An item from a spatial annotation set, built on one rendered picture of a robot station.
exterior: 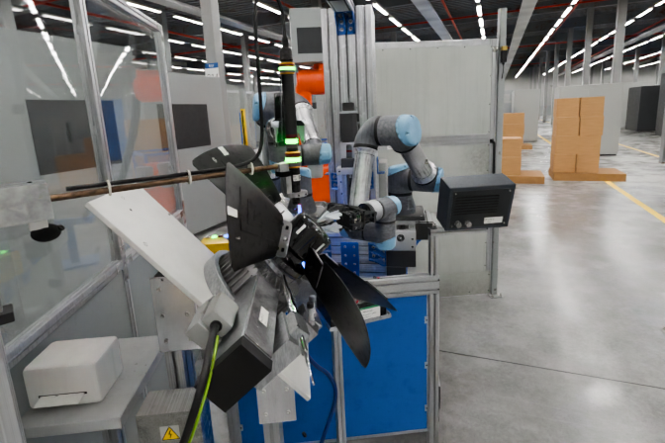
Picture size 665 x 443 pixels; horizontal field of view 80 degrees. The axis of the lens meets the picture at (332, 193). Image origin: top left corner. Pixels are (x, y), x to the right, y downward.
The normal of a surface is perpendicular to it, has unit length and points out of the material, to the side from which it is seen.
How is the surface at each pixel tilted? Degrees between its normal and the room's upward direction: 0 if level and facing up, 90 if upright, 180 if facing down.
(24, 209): 90
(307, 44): 90
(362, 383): 90
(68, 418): 0
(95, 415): 0
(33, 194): 90
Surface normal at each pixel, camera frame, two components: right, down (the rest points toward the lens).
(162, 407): -0.05, -0.98
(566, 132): -0.37, 0.20
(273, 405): 0.09, 0.19
